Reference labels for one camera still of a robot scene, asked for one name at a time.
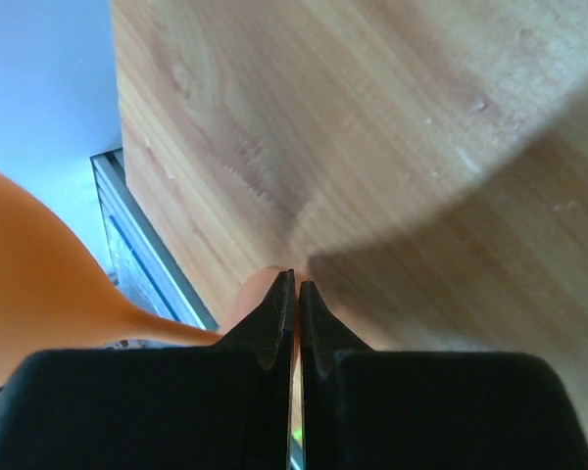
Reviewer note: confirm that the aluminium rail frame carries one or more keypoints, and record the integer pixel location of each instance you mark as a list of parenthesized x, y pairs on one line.
[(144, 270)]

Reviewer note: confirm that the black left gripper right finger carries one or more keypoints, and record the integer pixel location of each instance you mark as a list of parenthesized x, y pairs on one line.
[(364, 409)]

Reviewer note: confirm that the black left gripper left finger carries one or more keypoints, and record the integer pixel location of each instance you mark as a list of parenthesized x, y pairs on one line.
[(226, 406)]

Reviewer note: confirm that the orange wine glass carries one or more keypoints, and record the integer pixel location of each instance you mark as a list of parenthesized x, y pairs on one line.
[(54, 294)]

